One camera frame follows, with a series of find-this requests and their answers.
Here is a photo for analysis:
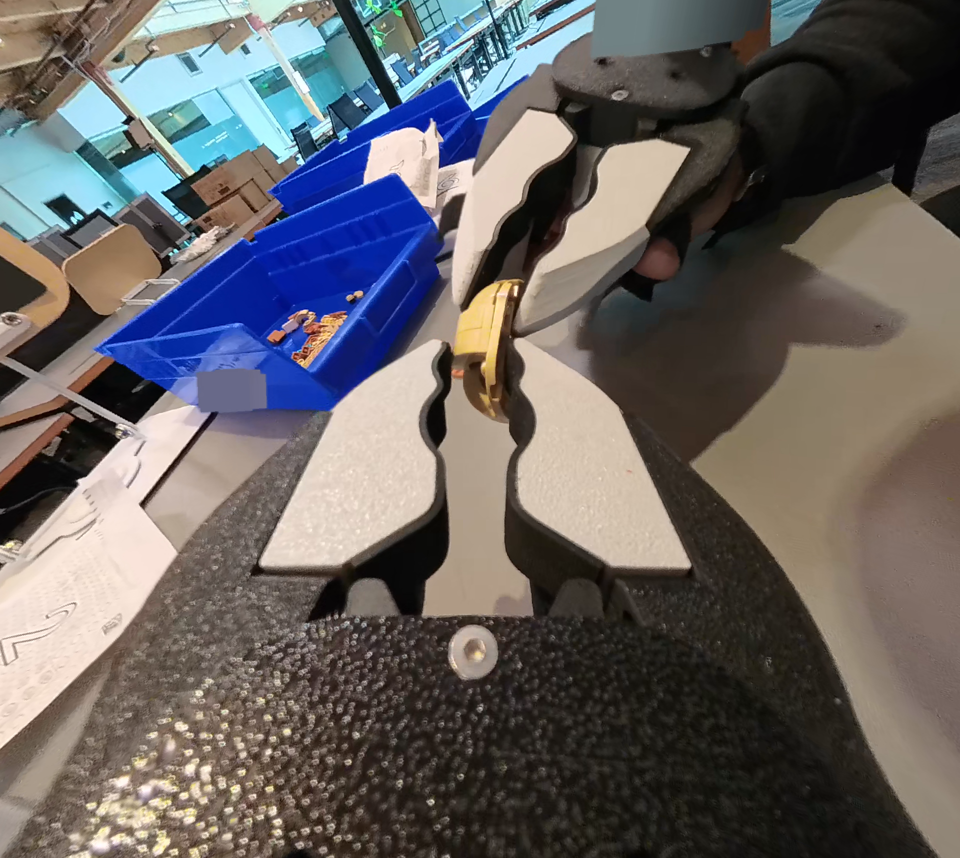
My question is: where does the person's right hand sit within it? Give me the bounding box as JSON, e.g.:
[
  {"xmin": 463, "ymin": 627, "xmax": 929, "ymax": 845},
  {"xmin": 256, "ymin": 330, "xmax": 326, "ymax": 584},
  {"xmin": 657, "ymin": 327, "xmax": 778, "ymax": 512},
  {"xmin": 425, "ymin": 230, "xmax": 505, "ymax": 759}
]
[{"xmin": 636, "ymin": 159, "xmax": 749, "ymax": 283}]

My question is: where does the blue plastic bin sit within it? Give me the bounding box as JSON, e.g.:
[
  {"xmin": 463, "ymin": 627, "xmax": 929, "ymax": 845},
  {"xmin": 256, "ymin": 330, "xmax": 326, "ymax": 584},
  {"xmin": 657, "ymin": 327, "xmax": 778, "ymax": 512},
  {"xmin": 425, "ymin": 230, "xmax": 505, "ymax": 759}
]
[
  {"xmin": 96, "ymin": 175, "xmax": 444, "ymax": 414},
  {"xmin": 268, "ymin": 80, "xmax": 475, "ymax": 215},
  {"xmin": 442, "ymin": 76, "xmax": 530, "ymax": 157}
]

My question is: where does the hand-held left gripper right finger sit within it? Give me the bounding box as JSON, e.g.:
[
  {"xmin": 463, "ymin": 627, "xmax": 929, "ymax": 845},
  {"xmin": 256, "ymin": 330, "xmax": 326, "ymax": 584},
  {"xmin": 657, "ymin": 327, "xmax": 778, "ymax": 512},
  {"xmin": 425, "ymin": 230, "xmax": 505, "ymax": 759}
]
[{"xmin": 506, "ymin": 340, "xmax": 693, "ymax": 615}]

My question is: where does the light wooden chair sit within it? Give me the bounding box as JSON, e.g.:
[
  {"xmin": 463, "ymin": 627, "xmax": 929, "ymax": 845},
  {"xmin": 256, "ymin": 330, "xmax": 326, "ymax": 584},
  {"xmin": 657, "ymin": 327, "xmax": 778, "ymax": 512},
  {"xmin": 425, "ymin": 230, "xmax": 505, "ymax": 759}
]
[{"xmin": 61, "ymin": 222, "xmax": 164, "ymax": 316}]

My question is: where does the tan curved brick assembly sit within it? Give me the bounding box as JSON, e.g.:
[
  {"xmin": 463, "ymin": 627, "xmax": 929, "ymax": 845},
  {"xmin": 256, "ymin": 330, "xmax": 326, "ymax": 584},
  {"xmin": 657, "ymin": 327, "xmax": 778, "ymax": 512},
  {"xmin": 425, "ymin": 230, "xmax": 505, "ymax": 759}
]
[{"xmin": 453, "ymin": 279, "xmax": 526, "ymax": 421}]

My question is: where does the pile of tan brown bricks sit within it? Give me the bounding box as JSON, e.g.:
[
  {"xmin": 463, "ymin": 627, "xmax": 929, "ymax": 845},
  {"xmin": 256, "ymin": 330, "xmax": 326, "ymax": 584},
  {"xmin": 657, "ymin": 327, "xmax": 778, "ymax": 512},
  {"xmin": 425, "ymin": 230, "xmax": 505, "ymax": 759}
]
[{"xmin": 268, "ymin": 289, "xmax": 366, "ymax": 370}]

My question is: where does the stack of cardboard boxes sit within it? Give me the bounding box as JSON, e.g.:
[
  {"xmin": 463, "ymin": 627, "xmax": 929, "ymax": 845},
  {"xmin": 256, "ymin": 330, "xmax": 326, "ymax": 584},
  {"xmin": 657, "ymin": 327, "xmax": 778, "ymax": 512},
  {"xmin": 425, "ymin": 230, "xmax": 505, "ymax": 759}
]
[{"xmin": 191, "ymin": 145, "xmax": 301, "ymax": 236}]

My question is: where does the grey desk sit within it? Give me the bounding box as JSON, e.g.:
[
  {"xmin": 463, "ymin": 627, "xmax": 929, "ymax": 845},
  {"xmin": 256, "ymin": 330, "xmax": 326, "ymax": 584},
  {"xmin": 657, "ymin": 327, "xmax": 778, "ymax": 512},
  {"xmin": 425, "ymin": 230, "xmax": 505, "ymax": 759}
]
[{"xmin": 138, "ymin": 175, "xmax": 960, "ymax": 858}]

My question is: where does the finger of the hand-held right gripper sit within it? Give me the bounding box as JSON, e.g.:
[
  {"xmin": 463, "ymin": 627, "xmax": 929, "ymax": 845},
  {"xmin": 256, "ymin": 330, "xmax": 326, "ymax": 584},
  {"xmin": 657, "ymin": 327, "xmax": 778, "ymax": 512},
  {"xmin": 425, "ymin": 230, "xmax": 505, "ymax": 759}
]
[
  {"xmin": 513, "ymin": 141, "xmax": 693, "ymax": 337},
  {"xmin": 452, "ymin": 109, "xmax": 579, "ymax": 310}
]

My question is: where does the black board with wooden rim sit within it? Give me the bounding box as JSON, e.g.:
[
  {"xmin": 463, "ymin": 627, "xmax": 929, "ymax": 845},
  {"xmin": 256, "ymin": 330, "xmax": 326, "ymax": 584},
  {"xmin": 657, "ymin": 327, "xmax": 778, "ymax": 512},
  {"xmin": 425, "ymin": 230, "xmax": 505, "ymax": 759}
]
[{"xmin": 0, "ymin": 228, "xmax": 70, "ymax": 356}]

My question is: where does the black equipment case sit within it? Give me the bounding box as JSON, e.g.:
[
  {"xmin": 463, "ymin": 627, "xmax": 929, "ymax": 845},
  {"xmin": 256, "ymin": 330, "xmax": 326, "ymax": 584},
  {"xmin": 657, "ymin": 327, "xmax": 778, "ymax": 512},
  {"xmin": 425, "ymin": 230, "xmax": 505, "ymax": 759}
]
[{"xmin": 112, "ymin": 192, "xmax": 190, "ymax": 255}]

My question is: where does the white printed paper bag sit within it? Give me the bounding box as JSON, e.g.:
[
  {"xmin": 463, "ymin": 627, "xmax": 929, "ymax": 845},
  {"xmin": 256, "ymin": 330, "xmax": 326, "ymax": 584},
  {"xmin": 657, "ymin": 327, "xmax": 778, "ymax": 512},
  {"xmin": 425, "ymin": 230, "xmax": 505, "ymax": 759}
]
[{"xmin": 0, "ymin": 408, "xmax": 211, "ymax": 750}]

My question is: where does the person's right forearm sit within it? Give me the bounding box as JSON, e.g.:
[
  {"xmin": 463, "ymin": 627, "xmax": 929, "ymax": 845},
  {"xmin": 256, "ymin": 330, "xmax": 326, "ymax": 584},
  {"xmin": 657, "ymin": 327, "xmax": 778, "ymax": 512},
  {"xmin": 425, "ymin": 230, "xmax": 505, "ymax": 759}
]
[{"xmin": 738, "ymin": 0, "xmax": 960, "ymax": 229}]

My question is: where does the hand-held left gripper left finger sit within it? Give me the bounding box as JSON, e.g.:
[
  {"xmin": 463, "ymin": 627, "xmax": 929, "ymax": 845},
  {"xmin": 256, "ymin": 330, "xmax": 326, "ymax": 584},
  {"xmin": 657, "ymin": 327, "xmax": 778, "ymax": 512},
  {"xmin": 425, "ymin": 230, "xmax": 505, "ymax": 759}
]
[{"xmin": 258, "ymin": 340, "xmax": 455, "ymax": 615}]

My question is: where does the white crumpled bag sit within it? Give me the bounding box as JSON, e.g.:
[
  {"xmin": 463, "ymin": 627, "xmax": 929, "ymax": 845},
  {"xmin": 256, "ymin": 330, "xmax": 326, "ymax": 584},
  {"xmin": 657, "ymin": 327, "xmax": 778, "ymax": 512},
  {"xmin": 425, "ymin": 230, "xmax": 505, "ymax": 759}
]
[{"xmin": 363, "ymin": 126, "xmax": 444, "ymax": 210}]

